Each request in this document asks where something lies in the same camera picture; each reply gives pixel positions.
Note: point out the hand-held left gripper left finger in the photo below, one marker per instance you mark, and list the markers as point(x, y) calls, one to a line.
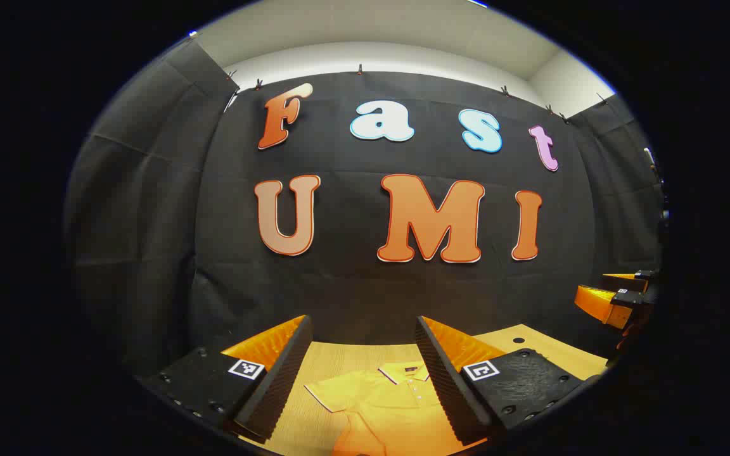
point(282, 386)

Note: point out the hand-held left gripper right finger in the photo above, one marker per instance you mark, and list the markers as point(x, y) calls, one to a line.
point(444, 386)

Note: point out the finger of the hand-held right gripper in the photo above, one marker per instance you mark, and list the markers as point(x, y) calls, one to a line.
point(621, 278)
point(596, 303)

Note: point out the orange T-shirt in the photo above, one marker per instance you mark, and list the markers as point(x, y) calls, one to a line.
point(377, 411)

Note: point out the black backdrop cloth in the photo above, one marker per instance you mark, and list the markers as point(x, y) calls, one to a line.
point(352, 285)

